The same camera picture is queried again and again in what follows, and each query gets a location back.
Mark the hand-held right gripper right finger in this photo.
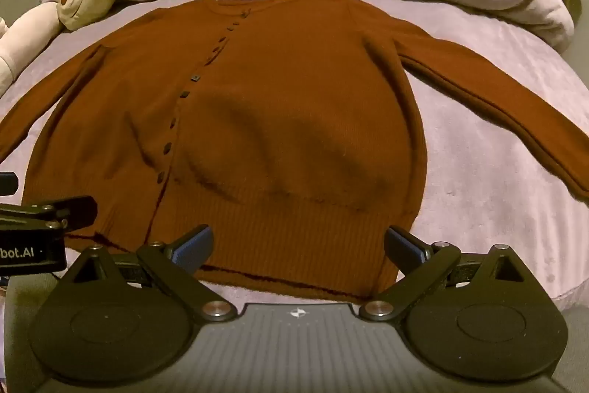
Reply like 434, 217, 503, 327
359, 226, 535, 323

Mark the lilac bed sheet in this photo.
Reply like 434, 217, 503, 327
0, 0, 589, 312

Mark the pink plush toy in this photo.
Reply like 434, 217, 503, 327
0, 1, 63, 97

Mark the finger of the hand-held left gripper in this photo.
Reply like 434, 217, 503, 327
0, 196, 99, 234
0, 172, 20, 196

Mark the brown knit cardigan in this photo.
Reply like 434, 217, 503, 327
0, 0, 589, 302

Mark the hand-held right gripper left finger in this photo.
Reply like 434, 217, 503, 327
59, 224, 236, 324

